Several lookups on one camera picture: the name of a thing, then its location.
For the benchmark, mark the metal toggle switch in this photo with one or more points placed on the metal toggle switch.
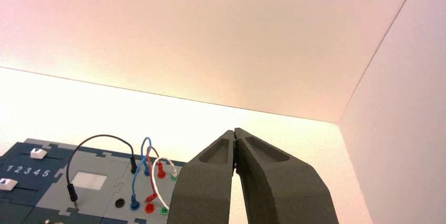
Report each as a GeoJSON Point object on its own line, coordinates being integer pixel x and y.
{"type": "Point", "coordinates": [52, 222]}

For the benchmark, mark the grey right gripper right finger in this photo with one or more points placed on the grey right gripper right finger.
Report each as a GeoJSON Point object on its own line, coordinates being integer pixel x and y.
{"type": "Point", "coordinates": [278, 187]}

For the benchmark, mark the white slider knob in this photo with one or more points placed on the white slider knob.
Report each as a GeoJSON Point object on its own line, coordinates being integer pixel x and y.
{"type": "Point", "coordinates": [7, 184]}
{"type": "Point", "coordinates": [38, 153]}

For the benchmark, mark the blue grey control box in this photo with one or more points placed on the blue grey control box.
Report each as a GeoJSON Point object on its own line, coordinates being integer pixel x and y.
{"type": "Point", "coordinates": [97, 201]}

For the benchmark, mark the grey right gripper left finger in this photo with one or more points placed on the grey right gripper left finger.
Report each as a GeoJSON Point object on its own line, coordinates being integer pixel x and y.
{"type": "Point", "coordinates": [202, 187]}

